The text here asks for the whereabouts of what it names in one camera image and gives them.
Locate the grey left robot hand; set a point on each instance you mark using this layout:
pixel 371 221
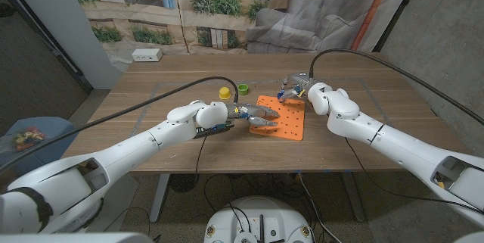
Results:
pixel 253 110

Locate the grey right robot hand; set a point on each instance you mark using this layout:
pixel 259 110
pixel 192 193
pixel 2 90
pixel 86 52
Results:
pixel 300 82

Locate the orange peg board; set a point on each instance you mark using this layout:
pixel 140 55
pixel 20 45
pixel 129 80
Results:
pixel 291 122

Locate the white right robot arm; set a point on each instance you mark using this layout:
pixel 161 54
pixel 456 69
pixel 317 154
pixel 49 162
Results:
pixel 397 141

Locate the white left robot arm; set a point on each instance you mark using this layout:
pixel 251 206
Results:
pixel 132 152

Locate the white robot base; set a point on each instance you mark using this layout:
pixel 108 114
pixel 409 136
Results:
pixel 261 216

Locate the black TV remote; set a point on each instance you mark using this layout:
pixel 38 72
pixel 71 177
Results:
pixel 211 131

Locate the green cup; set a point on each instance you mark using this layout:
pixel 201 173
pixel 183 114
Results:
pixel 243 89

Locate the yellow cup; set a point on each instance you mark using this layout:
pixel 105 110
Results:
pixel 224 92

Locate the printed fabric backdrop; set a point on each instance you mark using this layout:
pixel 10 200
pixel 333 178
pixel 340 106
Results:
pixel 227 27

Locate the black round floor object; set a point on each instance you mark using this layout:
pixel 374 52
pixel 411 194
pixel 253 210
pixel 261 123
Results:
pixel 183 182

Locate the black backdrop stand pole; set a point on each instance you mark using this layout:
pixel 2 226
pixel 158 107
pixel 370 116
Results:
pixel 397 12

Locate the white power strip box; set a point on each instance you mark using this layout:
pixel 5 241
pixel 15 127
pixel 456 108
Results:
pixel 146 55

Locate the grey table leg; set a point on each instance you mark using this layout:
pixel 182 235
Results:
pixel 353 197

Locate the white table leg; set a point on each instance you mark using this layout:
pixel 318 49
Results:
pixel 159 197

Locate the clear bag of colourful toys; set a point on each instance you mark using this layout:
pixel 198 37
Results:
pixel 26 137

